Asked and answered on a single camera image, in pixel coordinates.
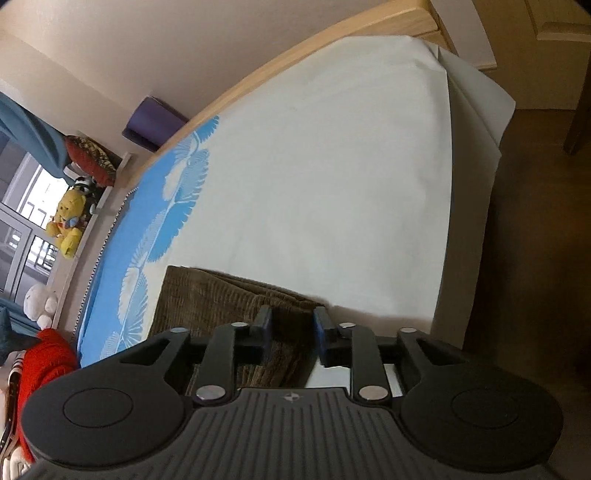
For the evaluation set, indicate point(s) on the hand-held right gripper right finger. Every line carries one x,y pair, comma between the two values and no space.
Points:
319,332

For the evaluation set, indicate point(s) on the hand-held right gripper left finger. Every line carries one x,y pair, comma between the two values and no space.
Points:
267,325

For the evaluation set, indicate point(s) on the grey patterned mattress cover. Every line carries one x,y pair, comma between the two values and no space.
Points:
99,249

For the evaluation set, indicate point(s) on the red folded blanket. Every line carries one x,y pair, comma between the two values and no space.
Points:
46,364

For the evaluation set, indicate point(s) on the black white striped plush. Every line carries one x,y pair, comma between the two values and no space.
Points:
87,187

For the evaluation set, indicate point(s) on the white plush toy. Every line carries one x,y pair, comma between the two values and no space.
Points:
40,304

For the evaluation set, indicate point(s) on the yellow bear plush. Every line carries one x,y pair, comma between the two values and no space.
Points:
69,207

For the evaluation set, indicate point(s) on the purple mat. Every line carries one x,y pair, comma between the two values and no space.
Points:
152,124

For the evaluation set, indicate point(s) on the red patterned cushion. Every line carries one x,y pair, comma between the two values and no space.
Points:
90,157

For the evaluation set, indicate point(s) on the window with balcony railing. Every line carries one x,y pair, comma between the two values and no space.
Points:
23,230

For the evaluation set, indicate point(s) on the dark-trimmed printed white cloth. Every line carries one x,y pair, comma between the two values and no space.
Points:
10,392

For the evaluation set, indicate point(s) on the blue curtain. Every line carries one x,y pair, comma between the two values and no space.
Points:
27,129

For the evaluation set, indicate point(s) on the wooden furniture leg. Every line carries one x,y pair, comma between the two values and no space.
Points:
579,124

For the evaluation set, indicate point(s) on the beige cabinet door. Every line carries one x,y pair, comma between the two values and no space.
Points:
561,18

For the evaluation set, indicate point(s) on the wooden bed frame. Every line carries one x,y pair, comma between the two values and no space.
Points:
286,50

